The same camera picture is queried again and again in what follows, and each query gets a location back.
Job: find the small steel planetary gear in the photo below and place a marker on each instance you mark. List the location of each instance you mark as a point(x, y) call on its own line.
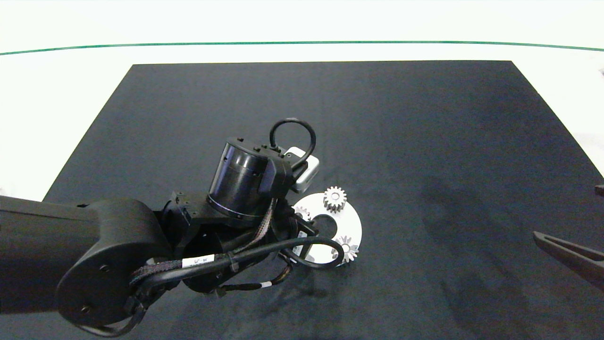
point(354, 250)
point(302, 213)
point(340, 198)

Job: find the round white pin plate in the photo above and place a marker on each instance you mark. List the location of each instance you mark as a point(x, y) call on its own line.
point(351, 226)

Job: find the dark mat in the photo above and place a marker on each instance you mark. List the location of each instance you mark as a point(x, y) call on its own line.
point(424, 141)

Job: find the boxy silver wrist camera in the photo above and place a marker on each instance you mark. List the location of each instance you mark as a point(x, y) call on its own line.
point(306, 172)

